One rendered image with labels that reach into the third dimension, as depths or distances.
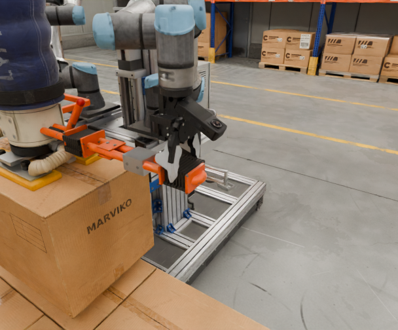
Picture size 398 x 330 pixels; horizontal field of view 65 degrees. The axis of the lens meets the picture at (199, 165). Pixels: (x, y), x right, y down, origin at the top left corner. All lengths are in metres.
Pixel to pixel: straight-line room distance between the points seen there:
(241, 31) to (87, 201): 9.26
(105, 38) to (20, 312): 1.05
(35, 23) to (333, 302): 1.97
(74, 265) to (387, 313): 1.74
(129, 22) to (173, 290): 0.99
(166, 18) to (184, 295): 1.02
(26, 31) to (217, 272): 1.70
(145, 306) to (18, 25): 1.00
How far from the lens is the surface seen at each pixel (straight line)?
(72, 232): 0.98
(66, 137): 0.95
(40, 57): 1.05
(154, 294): 1.34
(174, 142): 0.67
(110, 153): 0.86
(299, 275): 2.23
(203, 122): 0.65
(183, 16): 0.63
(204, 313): 1.28
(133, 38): 0.75
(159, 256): 1.97
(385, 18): 9.02
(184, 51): 0.64
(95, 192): 0.98
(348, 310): 2.15
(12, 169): 1.13
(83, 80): 1.78
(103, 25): 0.76
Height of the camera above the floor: 1.57
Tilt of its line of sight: 28 degrees down
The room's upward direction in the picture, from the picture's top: straight up
